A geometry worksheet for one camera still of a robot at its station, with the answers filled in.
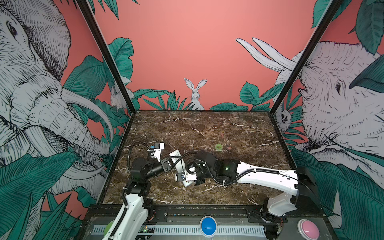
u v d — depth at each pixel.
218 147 1.00
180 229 0.70
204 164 0.51
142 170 0.58
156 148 0.69
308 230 0.70
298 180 0.44
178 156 0.71
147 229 0.70
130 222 0.49
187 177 0.57
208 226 0.71
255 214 0.73
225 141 1.04
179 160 0.70
